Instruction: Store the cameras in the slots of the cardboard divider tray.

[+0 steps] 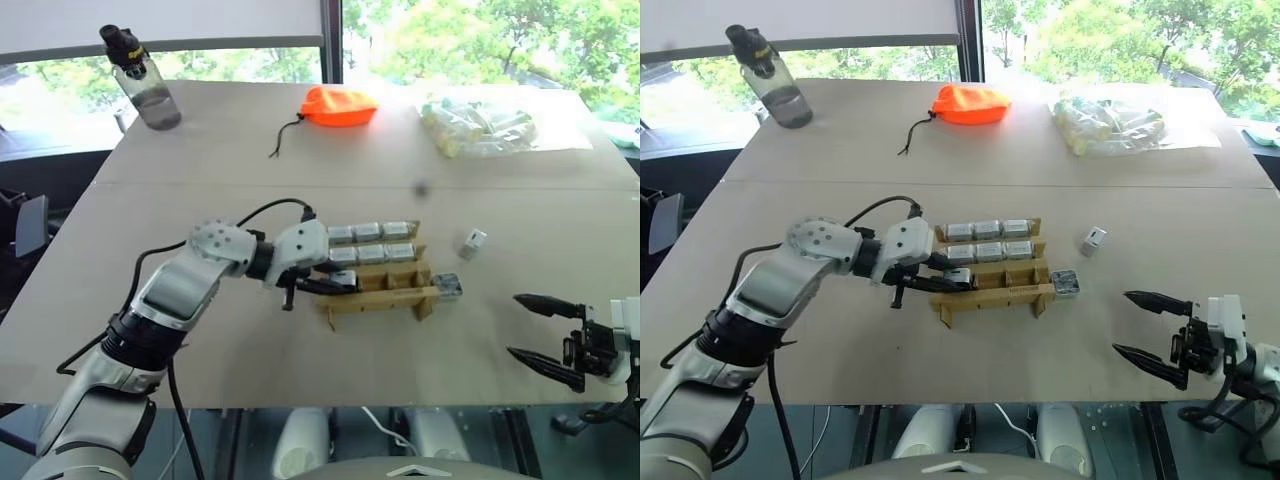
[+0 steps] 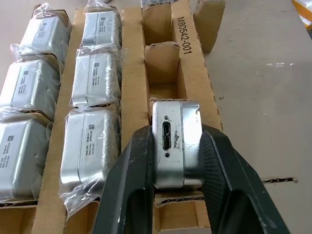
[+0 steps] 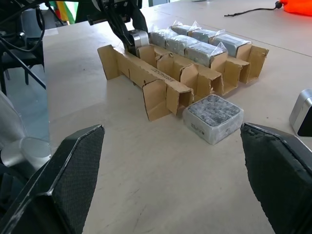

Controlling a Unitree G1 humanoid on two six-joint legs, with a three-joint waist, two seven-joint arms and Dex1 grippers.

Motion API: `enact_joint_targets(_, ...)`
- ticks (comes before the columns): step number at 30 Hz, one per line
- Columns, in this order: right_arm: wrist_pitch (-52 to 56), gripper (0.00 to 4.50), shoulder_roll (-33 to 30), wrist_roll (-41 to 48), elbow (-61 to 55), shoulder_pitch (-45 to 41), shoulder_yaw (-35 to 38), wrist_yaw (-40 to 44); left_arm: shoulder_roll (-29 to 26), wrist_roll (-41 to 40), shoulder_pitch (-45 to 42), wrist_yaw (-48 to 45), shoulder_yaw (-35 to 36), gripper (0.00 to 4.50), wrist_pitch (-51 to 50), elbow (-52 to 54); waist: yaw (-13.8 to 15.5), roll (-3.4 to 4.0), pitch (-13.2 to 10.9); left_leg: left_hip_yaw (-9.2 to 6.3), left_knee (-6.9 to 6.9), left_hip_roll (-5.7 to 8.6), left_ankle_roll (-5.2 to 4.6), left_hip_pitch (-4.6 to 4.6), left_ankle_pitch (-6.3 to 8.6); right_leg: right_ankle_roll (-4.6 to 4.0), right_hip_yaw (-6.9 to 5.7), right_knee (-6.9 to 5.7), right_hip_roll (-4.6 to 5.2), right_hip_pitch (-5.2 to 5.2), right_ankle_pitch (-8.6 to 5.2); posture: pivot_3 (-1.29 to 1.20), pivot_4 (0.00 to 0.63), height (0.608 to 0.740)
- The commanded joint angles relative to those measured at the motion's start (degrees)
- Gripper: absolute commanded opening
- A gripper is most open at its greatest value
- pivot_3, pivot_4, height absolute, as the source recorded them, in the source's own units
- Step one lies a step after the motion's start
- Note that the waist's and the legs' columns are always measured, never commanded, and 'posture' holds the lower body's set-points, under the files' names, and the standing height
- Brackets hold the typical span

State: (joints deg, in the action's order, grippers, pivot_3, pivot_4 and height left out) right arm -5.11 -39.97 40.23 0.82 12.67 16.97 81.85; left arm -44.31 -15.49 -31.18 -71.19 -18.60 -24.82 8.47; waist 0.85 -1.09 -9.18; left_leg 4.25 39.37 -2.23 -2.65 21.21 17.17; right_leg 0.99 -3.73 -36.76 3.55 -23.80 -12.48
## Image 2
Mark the yellow and white packet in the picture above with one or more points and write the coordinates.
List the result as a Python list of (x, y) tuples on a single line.
[(303, 12)]

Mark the silver camera in plastic bag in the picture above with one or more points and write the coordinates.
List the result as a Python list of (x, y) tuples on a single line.
[(96, 78), (46, 34), (89, 151), (22, 156), (31, 85), (102, 28)]

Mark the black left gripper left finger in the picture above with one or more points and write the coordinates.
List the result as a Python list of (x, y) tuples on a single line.
[(126, 185)]

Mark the bare silver camera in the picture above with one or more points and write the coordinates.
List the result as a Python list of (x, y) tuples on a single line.
[(174, 146)]

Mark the cardboard divider tray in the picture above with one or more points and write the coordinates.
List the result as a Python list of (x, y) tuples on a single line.
[(136, 80)]

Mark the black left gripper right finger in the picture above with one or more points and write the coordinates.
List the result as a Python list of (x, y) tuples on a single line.
[(234, 185)]

